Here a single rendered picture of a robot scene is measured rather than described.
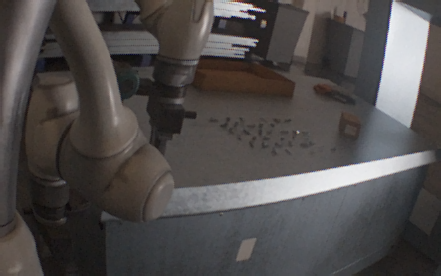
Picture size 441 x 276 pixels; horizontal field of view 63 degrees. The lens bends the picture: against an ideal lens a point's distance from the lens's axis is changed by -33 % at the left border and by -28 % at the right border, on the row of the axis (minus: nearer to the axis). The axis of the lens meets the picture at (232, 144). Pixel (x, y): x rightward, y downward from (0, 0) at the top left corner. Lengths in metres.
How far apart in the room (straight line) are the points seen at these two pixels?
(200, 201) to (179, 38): 0.35
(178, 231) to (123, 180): 0.60
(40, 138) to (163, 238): 0.57
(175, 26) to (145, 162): 0.44
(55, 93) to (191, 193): 0.49
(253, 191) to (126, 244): 0.33
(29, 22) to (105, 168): 0.28
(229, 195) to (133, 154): 0.55
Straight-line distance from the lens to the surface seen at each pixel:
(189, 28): 0.92
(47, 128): 0.63
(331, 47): 7.74
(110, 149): 0.53
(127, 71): 0.88
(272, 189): 1.15
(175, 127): 0.96
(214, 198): 1.04
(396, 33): 2.83
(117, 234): 1.04
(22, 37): 0.32
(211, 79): 1.72
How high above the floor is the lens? 1.09
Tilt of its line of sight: 20 degrees down
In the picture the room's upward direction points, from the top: 14 degrees clockwise
